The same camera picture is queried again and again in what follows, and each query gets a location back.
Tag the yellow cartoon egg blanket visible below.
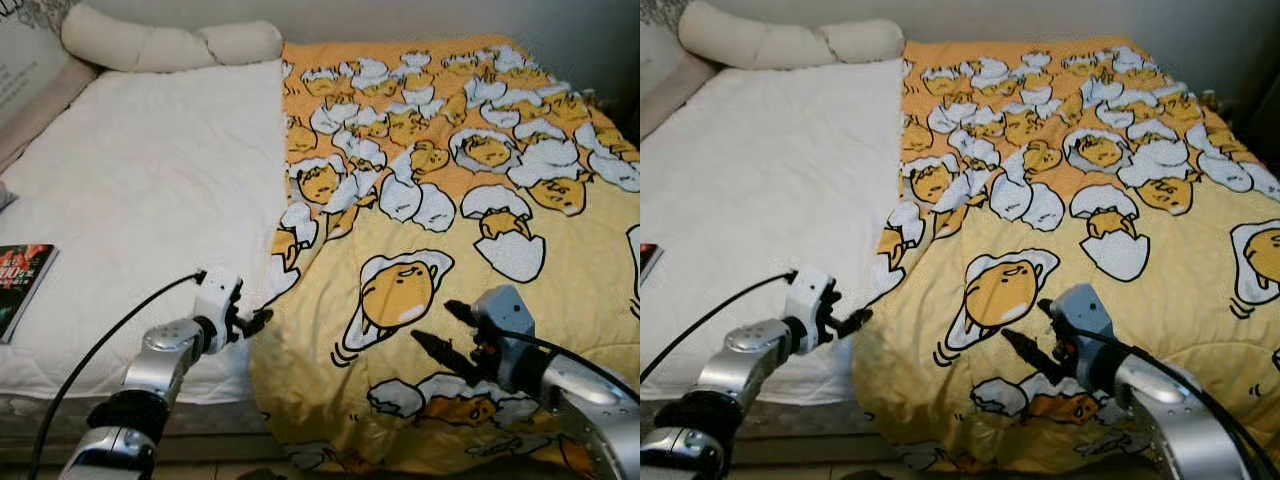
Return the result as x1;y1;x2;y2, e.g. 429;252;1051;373
248;38;641;476
852;38;1280;476

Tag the white quilted mattress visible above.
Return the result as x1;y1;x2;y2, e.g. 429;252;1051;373
0;60;291;406
640;60;906;406

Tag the cream bolster pillow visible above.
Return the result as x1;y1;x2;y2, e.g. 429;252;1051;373
60;3;284;73
678;0;906;71

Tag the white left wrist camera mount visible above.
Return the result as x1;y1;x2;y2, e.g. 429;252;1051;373
783;267;834;326
193;268;244;326

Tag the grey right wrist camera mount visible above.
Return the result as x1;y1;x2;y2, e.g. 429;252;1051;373
472;285;536;346
1050;283;1116;346

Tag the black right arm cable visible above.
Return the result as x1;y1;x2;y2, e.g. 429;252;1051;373
510;330;641;401
1085;325;1280;480

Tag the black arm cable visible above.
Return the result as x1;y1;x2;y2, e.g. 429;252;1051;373
25;270;206;480
640;270;796;386
1085;325;1280;480
510;330;641;401

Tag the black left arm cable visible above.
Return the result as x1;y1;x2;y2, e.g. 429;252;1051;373
25;270;206;480
640;270;796;386

